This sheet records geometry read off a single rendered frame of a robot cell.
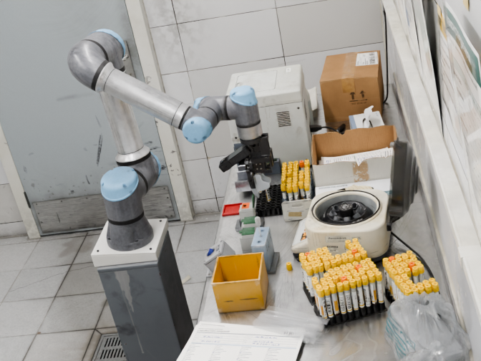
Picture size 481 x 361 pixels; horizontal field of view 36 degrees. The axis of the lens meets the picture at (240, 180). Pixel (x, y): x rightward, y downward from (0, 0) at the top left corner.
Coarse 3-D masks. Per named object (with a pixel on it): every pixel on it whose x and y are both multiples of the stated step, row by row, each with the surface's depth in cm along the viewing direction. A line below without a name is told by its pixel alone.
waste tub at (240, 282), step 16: (224, 256) 210; (240, 256) 210; (256, 256) 209; (224, 272) 213; (240, 272) 212; (256, 272) 212; (224, 288) 200; (240, 288) 199; (256, 288) 199; (224, 304) 202; (240, 304) 202; (256, 304) 201
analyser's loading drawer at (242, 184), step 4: (240, 164) 276; (244, 164) 275; (240, 168) 268; (244, 168) 268; (240, 172) 263; (244, 172) 263; (240, 176) 264; (244, 176) 264; (240, 180) 259; (244, 180) 259; (236, 184) 259; (240, 184) 259; (244, 184) 259; (248, 184) 259; (236, 188) 260; (240, 188) 260; (244, 188) 260; (248, 188) 260
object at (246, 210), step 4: (244, 204) 240; (248, 204) 240; (240, 208) 240; (244, 208) 238; (248, 208) 237; (252, 208) 237; (240, 212) 238; (244, 212) 238; (248, 212) 238; (252, 212) 238; (240, 216) 239; (244, 216) 239; (248, 216) 239; (240, 220) 240
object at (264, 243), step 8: (256, 232) 219; (264, 232) 218; (256, 240) 215; (264, 240) 214; (256, 248) 213; (264, 248) 212; (272, 248) 222; (264, 256) 214; (272, 256) 221; (272, 264) 219; (272, 272) 216
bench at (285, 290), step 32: (320, 96) 332; (384, 96) 318; (224, 224) 247; (288, 224) 239; (416, 224) 225; (288, 256) 223; (416, 256) 211; (288, 288) 209; (384, 288) 201; (448, 288) 189; (224, 320) 201; (384, 320) 189; (320, 352) 183; (352, 352) 180; (384, 352) 178
